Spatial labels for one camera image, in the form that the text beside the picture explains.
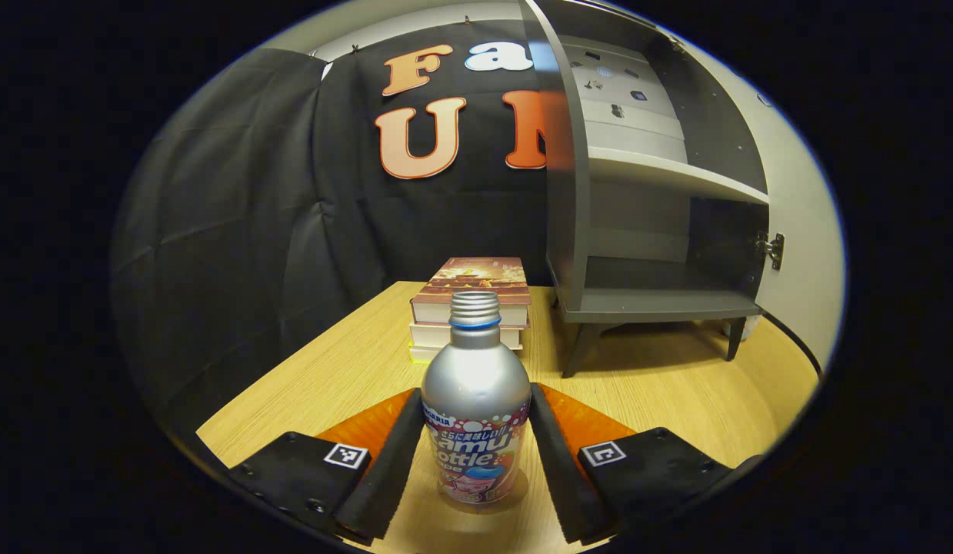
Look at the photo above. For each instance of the red cover book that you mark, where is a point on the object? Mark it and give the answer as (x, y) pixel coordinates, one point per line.
(476, 277)

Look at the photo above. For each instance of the yellow book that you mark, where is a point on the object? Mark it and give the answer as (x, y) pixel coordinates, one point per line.
(422, 354)

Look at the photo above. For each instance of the grey cabinet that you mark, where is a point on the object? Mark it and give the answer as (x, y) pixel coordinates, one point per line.
(568, 192)

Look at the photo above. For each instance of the metal door hinge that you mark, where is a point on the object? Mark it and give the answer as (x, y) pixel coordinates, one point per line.
(772, 250)

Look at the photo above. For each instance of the row of black cloth clips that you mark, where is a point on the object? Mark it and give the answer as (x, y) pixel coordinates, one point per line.
(354, 48)

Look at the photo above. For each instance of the black backdrop cloth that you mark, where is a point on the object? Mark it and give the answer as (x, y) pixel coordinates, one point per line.
(253, 231)

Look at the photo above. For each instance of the white cabinet door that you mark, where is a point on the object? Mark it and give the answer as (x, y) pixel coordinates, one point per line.
(803, 231)

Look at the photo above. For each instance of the white book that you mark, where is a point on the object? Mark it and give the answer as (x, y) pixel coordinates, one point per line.
(430, 335)

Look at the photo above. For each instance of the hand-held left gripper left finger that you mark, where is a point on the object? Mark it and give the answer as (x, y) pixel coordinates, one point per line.
(391, 469)

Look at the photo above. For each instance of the silver bottle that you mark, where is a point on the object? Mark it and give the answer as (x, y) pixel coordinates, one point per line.
(476, 377)

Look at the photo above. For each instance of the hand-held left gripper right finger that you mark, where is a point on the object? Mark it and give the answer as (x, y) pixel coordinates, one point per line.
(561, 469)

